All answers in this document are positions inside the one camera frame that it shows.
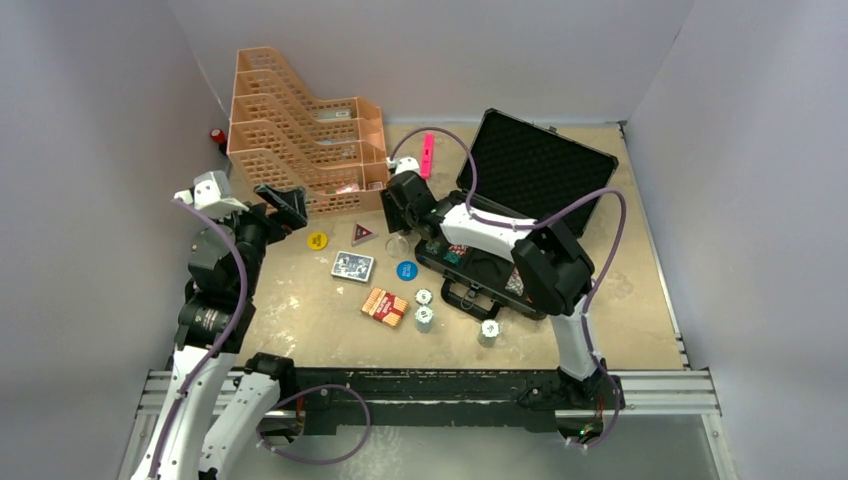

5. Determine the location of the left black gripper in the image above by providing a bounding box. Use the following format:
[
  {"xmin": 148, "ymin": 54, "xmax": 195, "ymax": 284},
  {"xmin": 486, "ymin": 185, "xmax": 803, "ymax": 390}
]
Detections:
[{"xmin": 205, "ymin": 183, "xmax": 307, "ymax": 296}]

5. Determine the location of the white poker chip stack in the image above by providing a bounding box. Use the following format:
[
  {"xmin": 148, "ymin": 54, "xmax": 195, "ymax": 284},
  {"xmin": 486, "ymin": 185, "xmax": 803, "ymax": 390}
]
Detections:
[
  {"xmin": 477, "ymin": 319, "xmax": 501, "ymax": 348},
  {"xmin": 415, "ymin": 305, "xmax": 435, "ymax": 333}
]

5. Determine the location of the black poker chip case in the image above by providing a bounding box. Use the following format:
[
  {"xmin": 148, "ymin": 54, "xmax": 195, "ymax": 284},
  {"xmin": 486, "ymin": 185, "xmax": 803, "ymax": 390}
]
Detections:
[{"xmin": 415, "ymin": 108, "xmax": 619, "ymax": 321}]

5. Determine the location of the white poker chip stack front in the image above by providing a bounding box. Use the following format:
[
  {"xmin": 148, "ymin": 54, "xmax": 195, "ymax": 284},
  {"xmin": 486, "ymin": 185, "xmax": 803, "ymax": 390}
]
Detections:
[{"xmin": 477, "ymin": 319, "xmax": 501, "ymax": 348}]

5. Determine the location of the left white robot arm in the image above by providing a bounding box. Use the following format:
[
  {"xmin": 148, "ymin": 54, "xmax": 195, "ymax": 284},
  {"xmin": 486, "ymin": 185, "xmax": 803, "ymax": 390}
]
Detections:
[{"xmin": 132, "ymin": 184, "xmax": 308, "ymax": 479}]

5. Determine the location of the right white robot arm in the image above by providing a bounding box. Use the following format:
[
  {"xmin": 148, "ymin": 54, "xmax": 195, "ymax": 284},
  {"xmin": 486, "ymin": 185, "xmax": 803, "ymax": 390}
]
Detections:
[{"xmin": 381, "ymin": 171, "xmax": 622, "ymax": 407}]

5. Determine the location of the clear round disc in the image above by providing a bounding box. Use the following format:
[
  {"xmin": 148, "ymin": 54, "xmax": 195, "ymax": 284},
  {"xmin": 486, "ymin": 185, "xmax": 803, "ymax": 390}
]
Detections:
[{"xmin": 385, "ymin": 236, "xmax": 410, "ymax": 259}]

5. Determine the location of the yellow round button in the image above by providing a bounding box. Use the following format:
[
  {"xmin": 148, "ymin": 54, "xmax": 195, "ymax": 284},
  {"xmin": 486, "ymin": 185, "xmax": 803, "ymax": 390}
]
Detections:
[{"xmin": 307, "ymin": 231, "xmax": 329, "ymax": 251}]

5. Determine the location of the green poker chip row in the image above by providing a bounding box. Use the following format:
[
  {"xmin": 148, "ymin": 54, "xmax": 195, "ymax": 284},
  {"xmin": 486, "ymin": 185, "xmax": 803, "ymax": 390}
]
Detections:
[{"xmin": 424, "ymin": 241, "xmax": 445, "ymax": 257}]

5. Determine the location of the red triangular dealer token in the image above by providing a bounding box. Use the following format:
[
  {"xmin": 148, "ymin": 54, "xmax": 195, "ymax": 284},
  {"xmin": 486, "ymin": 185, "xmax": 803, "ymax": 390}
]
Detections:
[{"xmin": 351, "ymin": 223, "xmax": 379, "ymax": 247}]

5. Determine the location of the pink marker pen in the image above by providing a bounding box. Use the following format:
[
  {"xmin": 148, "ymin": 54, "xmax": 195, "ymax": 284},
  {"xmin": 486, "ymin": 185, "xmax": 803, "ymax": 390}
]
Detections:
[{"xmin": 420, "ymin": 133, "xmax": 435, "ymax": 180}]

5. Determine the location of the blue round button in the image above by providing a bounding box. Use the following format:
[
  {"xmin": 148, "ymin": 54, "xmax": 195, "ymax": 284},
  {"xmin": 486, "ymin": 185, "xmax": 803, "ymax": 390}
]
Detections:
[{"xmin": 396, "ymin": 261, "xmax": 419, "ymax": 281}]

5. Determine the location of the blue red chip row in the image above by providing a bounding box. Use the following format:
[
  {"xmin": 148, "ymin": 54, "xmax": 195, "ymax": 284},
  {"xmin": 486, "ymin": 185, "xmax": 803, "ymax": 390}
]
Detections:
[{"xmin": 443, "ymin": 245, "xmax": 467, "ymax": 266}]

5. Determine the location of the orange plastic file organizer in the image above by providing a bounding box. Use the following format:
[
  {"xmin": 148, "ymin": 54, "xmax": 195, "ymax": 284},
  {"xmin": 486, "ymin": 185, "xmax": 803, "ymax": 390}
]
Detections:
[{"xmin": 226, "ymin": 47, "xmax": 390, "ymax": 217}]

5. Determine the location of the blue playing card deck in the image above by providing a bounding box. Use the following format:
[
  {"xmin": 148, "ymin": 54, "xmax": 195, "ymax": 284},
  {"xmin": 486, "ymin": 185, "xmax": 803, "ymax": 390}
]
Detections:
[{"xmin": 331, "ymin": 251, "xmax": 375, "ymax": 284}]

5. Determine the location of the white poker chip flat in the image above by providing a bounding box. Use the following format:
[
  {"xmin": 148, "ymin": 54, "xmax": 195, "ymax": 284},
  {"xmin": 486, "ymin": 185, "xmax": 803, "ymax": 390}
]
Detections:
[{"xmin": 414, "ymin": 288, "xmax": 433, "ymax": 306}]

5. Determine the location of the red emergency button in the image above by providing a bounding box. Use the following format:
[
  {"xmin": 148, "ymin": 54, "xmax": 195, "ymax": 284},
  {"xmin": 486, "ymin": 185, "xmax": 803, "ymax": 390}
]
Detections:
[{"xmin": 209, "ymin": 128, "xmax": 227, "ymax": 149}]

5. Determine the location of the red playing card deck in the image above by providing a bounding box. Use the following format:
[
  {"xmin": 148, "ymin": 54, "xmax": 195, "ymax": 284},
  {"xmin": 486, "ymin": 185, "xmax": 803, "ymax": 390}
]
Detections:
[{"xmin": 360, "ymin": 287, "xmax": 409, "ymax": 328}]

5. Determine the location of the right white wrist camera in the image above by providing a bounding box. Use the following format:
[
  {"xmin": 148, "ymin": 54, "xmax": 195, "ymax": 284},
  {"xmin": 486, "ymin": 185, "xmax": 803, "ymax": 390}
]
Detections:
[{"xmin": 386, "ymin": 156, "xmax": 420, "ymax": 176}]

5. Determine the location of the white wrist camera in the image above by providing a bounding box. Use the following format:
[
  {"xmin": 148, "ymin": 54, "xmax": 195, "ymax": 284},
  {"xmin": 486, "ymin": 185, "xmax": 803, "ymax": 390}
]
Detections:
[
  {"xmin": 173, "ymin": 170, "xmax": 248, "ymax": 220},
  {"xmin": 386, "ymin": 156, "xmax": 420, "ymax": 176}
]

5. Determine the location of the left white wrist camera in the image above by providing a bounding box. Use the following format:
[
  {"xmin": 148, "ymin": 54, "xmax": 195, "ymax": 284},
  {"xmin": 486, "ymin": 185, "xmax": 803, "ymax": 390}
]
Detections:
[{"xmin": 173, "ymin": 170, "xmax": 248, "ymax": 220}]

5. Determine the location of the black metal base rail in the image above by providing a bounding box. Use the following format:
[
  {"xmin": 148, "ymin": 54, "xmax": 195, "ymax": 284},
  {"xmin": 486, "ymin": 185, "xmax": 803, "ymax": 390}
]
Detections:
[{"xmin": 267, "ymin": 364, "xmax": 625, "ymax": 442}]

